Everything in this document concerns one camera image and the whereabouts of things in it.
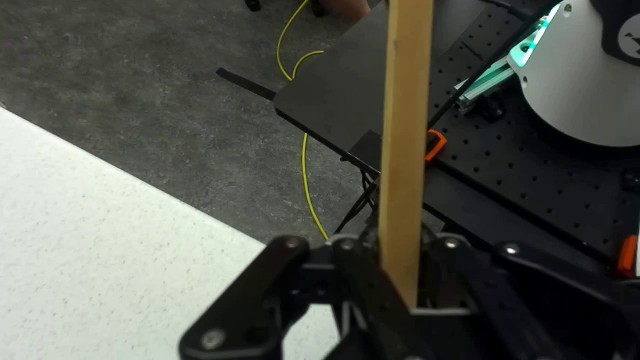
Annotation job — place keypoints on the black perforated robot base table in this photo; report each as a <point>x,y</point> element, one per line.
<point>509,178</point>

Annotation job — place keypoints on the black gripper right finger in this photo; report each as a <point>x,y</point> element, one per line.
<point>521,302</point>

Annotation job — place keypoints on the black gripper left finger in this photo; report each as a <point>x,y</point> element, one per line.
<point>252,316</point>

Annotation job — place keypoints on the orange-handled clamp tool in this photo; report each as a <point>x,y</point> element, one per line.
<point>435,144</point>

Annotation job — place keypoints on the yellow wooden-handled spatula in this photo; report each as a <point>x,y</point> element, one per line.
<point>408,55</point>

